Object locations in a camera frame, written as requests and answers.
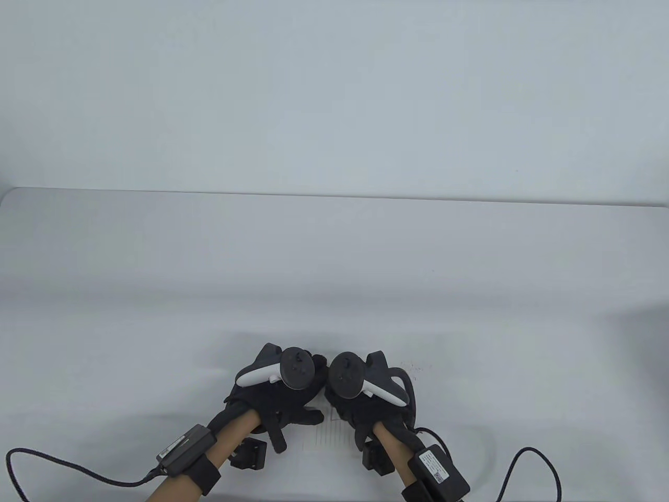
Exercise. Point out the person's left hand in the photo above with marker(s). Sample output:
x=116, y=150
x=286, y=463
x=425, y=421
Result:
x=261, y=400

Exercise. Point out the person's right hand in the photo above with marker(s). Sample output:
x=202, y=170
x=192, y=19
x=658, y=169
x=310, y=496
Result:
x=360, y=413

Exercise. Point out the white lined paper sheet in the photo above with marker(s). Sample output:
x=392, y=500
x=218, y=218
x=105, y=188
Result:
x=334, y=435

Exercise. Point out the black wrist sensor box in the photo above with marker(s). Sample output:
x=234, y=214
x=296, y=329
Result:
x=441, y=470
x=185, y=449

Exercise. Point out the person's left fingers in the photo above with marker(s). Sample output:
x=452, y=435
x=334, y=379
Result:
x=277, y=438

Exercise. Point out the person's left forearm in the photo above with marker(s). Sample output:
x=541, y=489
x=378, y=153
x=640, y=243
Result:
x=235, y=431

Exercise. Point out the white and black controller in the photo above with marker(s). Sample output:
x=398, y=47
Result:
x=295, y=368
x=347, y=374

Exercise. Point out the person's right forearm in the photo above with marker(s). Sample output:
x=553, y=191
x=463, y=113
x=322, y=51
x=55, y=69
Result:
x=400, y=455

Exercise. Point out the person's right fingers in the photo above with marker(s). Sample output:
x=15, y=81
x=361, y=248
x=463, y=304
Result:
x=360, y=439

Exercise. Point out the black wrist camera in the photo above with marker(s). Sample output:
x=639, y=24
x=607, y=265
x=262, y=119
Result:
x=250, y=454
x=377, y=457

